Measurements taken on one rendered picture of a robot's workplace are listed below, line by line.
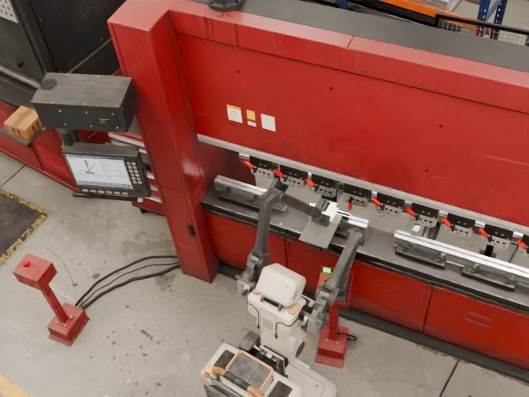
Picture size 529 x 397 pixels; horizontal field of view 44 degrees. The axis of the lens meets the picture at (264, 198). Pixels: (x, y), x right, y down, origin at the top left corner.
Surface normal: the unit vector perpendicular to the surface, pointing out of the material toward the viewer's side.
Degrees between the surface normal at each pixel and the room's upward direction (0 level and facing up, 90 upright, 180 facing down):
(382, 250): 0
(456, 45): 0
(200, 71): 90
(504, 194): 90
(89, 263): 0
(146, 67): 90
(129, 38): 90
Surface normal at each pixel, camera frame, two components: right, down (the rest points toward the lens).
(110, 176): -0.15, 0.77
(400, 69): -0.41, 0.72
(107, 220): -0.07, -0.64
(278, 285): -0.46, 0.06
